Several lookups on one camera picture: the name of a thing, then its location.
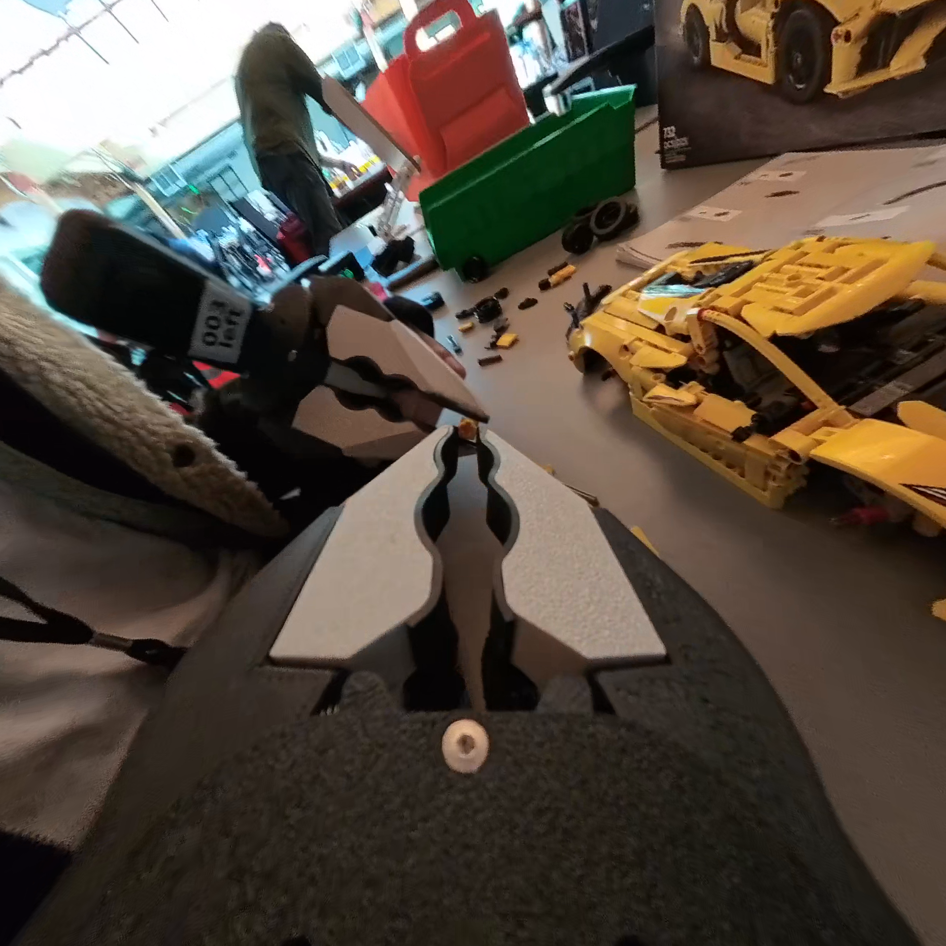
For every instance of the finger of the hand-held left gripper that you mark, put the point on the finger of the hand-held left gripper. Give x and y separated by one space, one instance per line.
347 429
399 347

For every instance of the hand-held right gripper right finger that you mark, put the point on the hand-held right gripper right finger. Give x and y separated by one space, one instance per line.
576 584

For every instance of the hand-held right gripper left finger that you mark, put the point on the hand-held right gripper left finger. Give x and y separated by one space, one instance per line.
355 584

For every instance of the yellow brick toy car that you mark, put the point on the yellow brick toy car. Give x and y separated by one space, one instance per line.
739 332

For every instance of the person's left forearm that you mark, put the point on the person's left forearm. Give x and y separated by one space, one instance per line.
259 458

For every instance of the grey desk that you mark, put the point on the grey desk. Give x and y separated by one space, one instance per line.
665 576

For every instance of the person's left hand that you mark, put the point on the person's left hand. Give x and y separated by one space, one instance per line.
449 362

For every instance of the black bundle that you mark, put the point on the black bundle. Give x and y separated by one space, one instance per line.
392 255

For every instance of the scattered small brick pieces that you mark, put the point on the scattered small brick pieces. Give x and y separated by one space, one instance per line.
506 340

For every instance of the single black toy wheel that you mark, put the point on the single black toy wheel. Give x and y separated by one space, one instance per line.
474 268

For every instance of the green plastic bin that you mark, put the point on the green plastic bin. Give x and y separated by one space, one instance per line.
532 185

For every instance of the grey tilted board stand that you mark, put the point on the grey tilted board stand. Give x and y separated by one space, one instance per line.
369 125

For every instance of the stack of black toy wheels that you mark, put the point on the stack of black toy wheels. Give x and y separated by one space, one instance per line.
602 222

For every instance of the cream hoodie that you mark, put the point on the cream hoodie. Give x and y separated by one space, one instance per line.
74 702

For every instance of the dark toy car box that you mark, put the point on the dark toy car box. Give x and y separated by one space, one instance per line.
739 125

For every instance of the open instruction booklet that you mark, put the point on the open instruction booklet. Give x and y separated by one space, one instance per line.
813 207

